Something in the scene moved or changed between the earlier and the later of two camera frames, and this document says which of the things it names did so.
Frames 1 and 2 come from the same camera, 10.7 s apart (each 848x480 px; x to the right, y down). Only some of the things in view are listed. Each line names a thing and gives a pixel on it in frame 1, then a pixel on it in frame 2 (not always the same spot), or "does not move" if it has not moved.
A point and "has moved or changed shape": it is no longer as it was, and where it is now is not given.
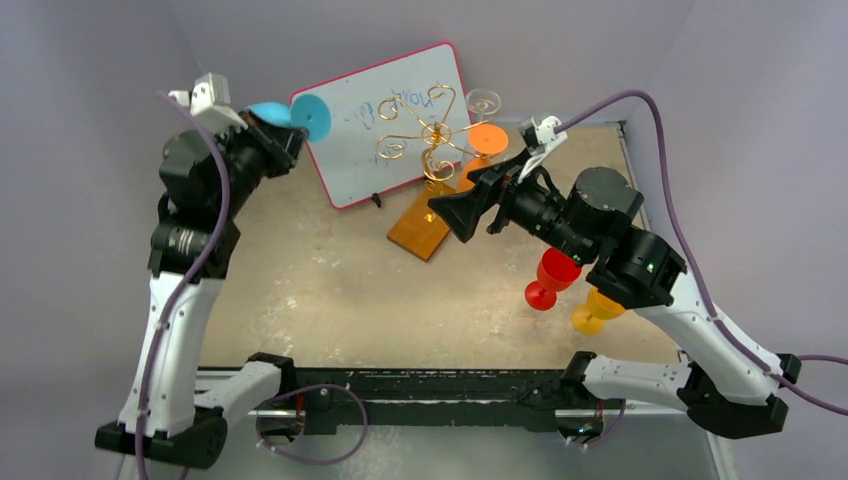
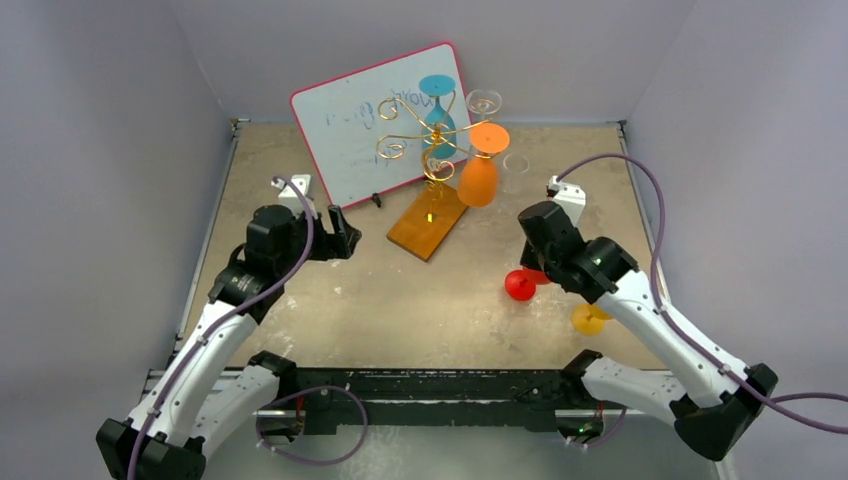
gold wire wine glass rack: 417,228 does not move
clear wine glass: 482,102 does not move
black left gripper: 284,145 → 333,246
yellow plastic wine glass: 590,318 does not move
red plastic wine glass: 555,271 has moved or changed shape
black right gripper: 497,196 → 534,258
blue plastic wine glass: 307,111 → 438,132
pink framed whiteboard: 391,124 does not move
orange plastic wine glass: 484,139 does not move
